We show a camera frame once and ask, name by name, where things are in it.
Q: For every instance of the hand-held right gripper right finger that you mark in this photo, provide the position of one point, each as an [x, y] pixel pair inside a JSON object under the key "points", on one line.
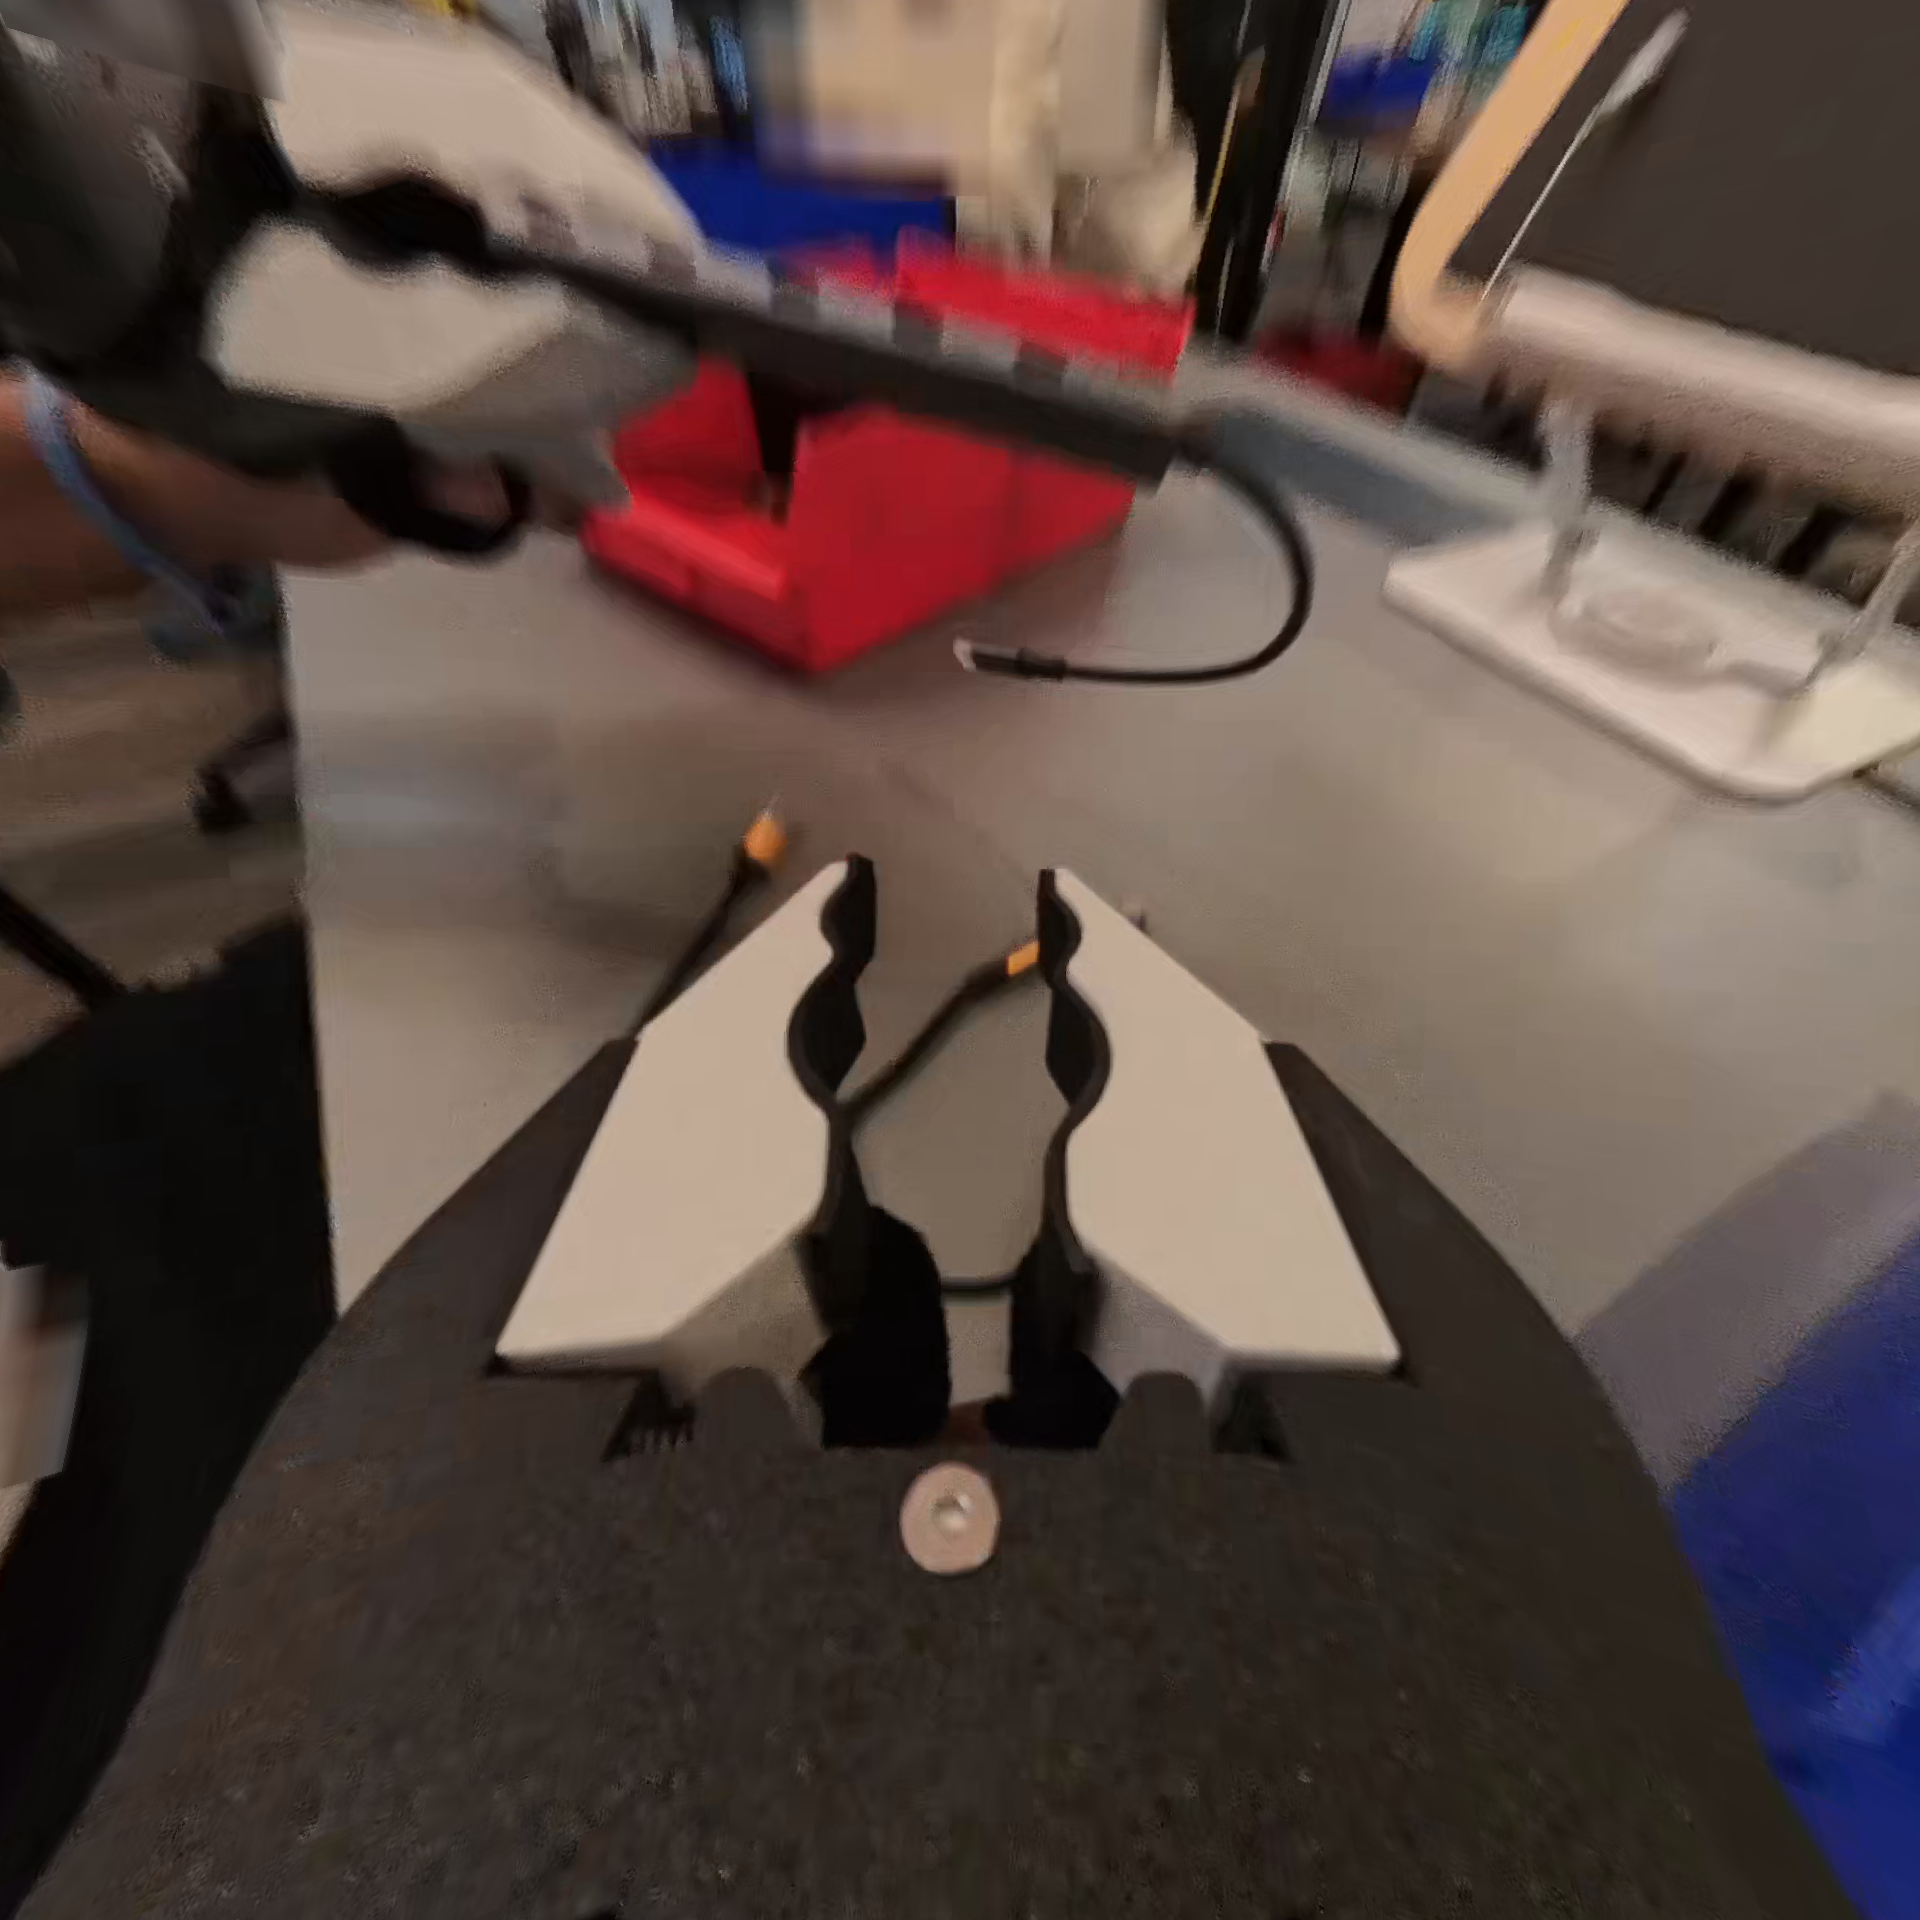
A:
{"points": [[1215, 1201]]}

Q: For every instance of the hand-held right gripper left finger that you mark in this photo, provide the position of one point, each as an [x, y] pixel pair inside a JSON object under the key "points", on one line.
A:
{"points": [[675, 1201]]}

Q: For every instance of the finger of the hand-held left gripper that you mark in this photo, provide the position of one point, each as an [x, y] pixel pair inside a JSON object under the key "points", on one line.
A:
{"points": [[452, 346], [494, 136]]}

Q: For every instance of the grey usb hub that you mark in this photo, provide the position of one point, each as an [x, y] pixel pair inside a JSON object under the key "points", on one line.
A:
{"points": [[902, 360]]}

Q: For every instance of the large blue storage bin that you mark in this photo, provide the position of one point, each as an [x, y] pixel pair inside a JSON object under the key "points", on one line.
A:
{"points": [[1815, 1499]]}

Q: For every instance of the person's left forearm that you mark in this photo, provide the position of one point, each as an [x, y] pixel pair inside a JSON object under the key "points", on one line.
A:
{"points": [[30, 525]]}

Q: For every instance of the person's left hand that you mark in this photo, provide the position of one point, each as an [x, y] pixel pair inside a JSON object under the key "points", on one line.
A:
{"points": [[226, 504]]}

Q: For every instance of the blue wristband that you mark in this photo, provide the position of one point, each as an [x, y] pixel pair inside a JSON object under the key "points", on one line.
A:
{"points": [[84, 481]]}

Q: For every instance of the red storage bin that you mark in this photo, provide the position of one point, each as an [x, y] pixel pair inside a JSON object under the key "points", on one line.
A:
{"points": [[902, 525], [1335, 369]]}

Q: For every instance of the white stand base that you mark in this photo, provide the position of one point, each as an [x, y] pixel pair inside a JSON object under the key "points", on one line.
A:
{"points": [[1652, 662]]}

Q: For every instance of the thin metal rod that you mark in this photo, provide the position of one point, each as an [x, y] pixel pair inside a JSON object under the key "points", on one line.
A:
{"points": [[1590, 150]]}

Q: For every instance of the black panel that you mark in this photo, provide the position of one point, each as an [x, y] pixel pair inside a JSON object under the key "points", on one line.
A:
{"points": [[1770, 150]]}

